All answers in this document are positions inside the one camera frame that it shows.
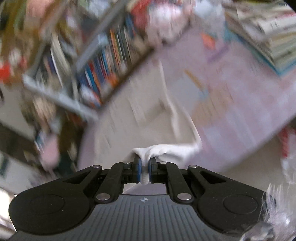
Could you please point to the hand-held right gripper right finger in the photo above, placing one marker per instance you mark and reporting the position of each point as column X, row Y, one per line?
column 151, row 170

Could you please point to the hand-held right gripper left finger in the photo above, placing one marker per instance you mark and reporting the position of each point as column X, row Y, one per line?
column 139, row 170

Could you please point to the cream printed sweatshirt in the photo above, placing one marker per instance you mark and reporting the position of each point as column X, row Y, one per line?
column 138, row 115

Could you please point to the white wooden bookshelf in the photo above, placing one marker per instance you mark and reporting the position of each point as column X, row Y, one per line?
column 60, row 99

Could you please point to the row of colourful books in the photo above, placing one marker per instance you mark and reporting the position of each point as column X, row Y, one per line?
column 108, row 60

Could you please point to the white fluffy sleeve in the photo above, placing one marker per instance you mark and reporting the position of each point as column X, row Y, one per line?
column 277, row 208

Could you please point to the pile of flat books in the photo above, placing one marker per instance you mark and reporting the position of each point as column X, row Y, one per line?
column 266, row 34

